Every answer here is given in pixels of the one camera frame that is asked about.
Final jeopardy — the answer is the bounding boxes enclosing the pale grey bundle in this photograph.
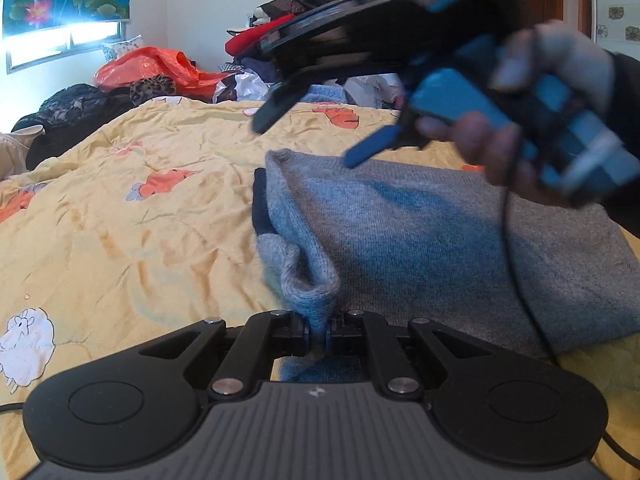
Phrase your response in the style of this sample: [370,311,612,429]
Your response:
[344,72,407,112]

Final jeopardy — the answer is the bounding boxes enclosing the beige cloth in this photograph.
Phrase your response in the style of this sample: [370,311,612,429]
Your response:
[0,126,47,181]

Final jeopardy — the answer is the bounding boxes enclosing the black lace clothes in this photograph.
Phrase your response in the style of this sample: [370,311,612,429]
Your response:
[11,83,136,171]

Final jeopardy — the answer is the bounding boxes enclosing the grey floral pillow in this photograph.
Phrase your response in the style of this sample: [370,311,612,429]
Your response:
[102,35,144,62]

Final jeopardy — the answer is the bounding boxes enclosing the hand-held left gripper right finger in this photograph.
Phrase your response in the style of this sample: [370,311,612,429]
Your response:
[325,310,501,402]

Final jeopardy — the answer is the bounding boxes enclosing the grey sweater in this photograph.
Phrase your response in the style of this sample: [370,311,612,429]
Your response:
[256,148,640,386]

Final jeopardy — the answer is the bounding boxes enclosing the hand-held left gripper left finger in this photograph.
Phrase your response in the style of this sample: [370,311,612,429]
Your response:
[139,310,311,402]

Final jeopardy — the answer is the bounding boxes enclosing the leopard print cloth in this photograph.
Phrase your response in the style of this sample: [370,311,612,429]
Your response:
[130,74,177,104]

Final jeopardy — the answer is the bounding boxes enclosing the light blue knitted cloth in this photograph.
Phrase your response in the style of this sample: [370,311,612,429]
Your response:
[299,84,352,107]

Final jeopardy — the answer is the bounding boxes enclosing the person's right hand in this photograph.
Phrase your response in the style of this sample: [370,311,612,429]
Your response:
[417,19,618,208]

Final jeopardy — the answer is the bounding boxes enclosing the dark navy jacket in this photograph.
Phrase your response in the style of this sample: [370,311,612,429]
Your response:
[234,52,281,84]

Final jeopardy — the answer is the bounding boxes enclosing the orange plastic bag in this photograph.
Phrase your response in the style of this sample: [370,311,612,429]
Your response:
[94,46,232,94]

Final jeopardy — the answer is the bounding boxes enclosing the window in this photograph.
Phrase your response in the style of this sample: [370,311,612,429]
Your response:
[5,19,127,74]

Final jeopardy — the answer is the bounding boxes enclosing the yellow printed blanket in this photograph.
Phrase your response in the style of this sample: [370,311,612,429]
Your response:
[0,96,640,480]

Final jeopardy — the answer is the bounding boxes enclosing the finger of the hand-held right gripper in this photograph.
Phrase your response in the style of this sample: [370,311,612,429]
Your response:
[251,77,307,135]
[343,124,403,170]

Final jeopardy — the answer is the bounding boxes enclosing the white crumpled plastic bag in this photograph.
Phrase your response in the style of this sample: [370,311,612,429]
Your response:
[212,72,272,104]

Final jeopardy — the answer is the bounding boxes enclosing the black clothes pile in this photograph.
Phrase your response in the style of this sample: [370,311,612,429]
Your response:
[256,0,337,20]

